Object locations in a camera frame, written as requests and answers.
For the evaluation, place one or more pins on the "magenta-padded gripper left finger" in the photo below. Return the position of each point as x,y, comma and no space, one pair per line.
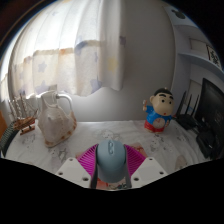
73,170

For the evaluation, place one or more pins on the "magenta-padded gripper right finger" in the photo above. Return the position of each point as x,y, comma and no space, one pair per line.
150,170

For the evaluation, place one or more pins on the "light blue computer mouse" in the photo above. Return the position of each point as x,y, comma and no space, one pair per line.
111,160

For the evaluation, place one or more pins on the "large white conch shell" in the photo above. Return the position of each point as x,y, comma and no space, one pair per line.
55,125

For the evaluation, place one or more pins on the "white printed tablecloth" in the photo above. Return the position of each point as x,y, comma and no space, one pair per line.
110,133

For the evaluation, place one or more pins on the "cartoon boy figurine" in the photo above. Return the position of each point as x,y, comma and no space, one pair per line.
159,113

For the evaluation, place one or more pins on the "black router with antennas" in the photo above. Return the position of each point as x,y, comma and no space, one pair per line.
186,120

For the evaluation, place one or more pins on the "wooden model sailing ship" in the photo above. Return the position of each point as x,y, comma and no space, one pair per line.
25,121

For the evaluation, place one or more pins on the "black monitor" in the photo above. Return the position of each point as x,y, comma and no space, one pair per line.
213,110

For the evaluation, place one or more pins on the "white star-print curtain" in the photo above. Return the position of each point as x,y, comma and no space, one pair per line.
66,43

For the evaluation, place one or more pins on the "white wall shelf unit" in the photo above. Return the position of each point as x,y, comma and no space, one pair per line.
196,56

